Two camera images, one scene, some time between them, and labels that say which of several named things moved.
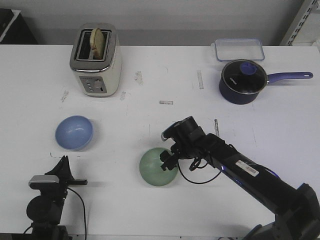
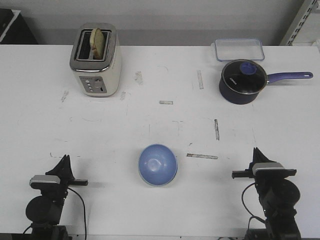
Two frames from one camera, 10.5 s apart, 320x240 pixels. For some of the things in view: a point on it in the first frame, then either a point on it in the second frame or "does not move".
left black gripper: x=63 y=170 does not move
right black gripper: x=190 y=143 → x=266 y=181
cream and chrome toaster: x=97 y=78 does not move
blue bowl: x=74 y=133 → x=157 y=165
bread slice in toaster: x=97 y=43 does not move
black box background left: x=14 y=29 does not move
